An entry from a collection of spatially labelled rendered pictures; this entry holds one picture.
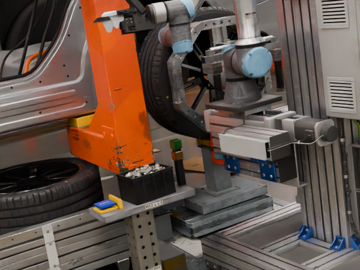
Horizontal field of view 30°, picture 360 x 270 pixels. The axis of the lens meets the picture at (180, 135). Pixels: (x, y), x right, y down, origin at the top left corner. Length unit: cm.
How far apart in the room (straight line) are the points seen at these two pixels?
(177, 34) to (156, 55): 78
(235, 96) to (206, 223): 90
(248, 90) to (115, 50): 62
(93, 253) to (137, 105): 70
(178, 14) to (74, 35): 108
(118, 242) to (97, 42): 91
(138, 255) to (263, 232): 55
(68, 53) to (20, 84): 29
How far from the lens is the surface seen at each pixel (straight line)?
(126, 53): 292
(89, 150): 331
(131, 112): 294
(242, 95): 265
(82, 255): 307
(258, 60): 251
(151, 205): 281
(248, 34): 252
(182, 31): 243
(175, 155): 289
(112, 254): 313
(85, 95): 341
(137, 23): 238
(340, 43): 238
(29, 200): 306
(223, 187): 352
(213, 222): 337
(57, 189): 308
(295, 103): 268
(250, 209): 348
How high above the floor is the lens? 131
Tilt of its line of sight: 13 degrees down
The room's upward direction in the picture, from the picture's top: 9 degrees counter-clockwise
